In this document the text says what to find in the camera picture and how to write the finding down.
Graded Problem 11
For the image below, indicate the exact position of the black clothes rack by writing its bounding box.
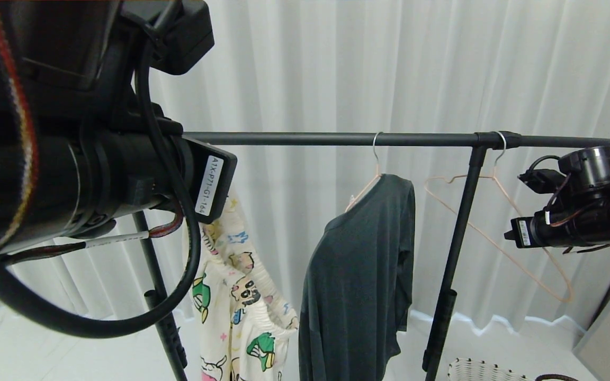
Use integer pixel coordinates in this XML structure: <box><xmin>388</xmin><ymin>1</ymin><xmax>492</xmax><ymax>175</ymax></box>
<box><xmin>130</xmin><ymin>131</ymin><xmax>610</xmax><ymax>381</ymax></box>

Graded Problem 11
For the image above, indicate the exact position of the white laundry basket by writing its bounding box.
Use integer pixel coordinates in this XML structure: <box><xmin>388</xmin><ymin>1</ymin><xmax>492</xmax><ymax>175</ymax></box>
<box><xmin>447</xmin><ymin>358</ymin><xmax>581</xmax><ymax>381</ymax></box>

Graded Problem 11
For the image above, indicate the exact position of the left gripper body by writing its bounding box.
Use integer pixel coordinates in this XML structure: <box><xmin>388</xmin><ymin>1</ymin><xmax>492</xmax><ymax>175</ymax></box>
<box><xmin>0</xmin><ymin>127</ymin><xmax>238</xmax><ymax>255</ymax></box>

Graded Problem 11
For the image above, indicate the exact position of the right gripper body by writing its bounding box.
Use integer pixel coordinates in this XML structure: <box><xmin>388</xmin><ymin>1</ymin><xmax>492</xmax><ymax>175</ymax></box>
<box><xmin>504</xmin><ymin>208</ymin><xmax>610</xmax><ymax>249</ymax></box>

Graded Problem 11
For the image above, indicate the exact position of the dark grey sleeveless top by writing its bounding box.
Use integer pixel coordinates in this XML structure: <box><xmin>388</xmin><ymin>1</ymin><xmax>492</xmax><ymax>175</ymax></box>
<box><xmin>298</xmin><ymin>174</ymin><xmax>417</xmax><ymax>381</ymax></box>

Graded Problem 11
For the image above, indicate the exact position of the white curtain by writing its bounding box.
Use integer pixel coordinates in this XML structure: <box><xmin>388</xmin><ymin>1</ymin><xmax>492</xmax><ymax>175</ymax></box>
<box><xmin>0</xmin><ymin>0</ymin><xmax>610</xmax><ymax>344</ymax></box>

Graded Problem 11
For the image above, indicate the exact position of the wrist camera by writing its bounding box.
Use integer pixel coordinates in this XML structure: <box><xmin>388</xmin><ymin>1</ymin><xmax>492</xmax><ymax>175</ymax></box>
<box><xmin>120</xmin><ymin>0</ymin><xmax>216</xmax><ymax>76</ymax></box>
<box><xmin>518</xmin><ymin>168</ymin><xmax>568</xmax><ymax>194</ymax></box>

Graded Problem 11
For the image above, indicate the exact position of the pink clothes hanger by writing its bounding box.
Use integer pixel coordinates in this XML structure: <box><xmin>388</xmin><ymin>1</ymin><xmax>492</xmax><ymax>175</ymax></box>
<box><xmin>424</xmin><ymin>132</ymin><xmax>575</xmax><ymax>303</ymax></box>
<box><xmin>345</xmin><ymin>132</ymin><xmax>385</xmax><ymax>212</ymax></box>

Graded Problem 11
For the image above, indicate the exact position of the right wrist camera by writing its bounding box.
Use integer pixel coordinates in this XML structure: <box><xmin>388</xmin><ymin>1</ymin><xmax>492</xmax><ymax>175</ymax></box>
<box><xmin>518</xmin><ymin>168</ymin><xmax>568</xmax><ymax>194</ymax></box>

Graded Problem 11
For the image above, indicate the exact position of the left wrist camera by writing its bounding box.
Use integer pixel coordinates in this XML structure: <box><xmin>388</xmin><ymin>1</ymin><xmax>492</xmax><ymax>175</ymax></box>
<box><xmin>120</xmin><ymin>0</ymin><xmax>216</xmax><ymax>76</ymax></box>

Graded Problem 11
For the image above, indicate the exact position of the cream printed garment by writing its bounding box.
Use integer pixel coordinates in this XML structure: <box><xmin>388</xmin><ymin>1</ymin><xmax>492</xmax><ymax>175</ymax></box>
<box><xmin>186</xmin><ymin>185</ymin><xmax>300</xmax><ymax>381</ymax></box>

